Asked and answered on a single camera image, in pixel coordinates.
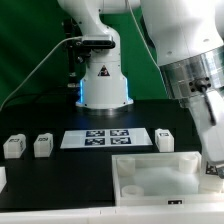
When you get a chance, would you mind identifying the white sheet with fiducial tags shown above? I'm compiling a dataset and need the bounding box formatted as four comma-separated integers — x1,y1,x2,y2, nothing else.
60,128,152,149

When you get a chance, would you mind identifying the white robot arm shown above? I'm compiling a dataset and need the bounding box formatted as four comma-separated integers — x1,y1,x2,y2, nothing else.
57,0,224,167

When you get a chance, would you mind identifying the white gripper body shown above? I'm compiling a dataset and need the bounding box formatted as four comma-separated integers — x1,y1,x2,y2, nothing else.
189,90,224,165

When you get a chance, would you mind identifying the white cable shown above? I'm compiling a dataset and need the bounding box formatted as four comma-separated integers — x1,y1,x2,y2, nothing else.
0,35,83,113

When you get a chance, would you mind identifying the white square tabletop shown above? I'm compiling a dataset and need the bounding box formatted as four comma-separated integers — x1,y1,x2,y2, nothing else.
112,152,224,206

